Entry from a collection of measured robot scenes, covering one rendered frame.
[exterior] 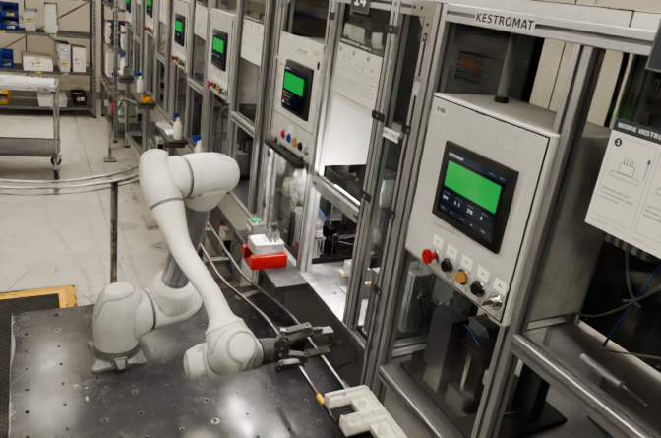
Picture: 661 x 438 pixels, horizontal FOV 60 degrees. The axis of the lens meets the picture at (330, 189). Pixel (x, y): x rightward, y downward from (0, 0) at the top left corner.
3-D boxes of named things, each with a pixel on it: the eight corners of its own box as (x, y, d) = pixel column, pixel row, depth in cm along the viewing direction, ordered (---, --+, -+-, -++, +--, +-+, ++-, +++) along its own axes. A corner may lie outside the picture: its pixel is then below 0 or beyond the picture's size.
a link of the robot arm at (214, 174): (132, 308, 219) (184, 294, 234) (150, 341, 211) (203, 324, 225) (171, 144, 178) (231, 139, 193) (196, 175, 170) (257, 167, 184)
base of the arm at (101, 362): (92, 381, 194) (92, 367, 192) (87, 344, 212) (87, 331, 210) (149, 371, 202) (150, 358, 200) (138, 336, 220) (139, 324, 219)
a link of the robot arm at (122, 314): (86, 337, 207) (85, 282, 200) (134, 322, 219) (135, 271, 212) (103, 360, 196) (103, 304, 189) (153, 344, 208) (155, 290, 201)
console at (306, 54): (265, 136, 257) (275, 31, 242) (322, 136, 270) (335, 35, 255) (303, 165, 222) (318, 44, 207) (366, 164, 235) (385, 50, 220)
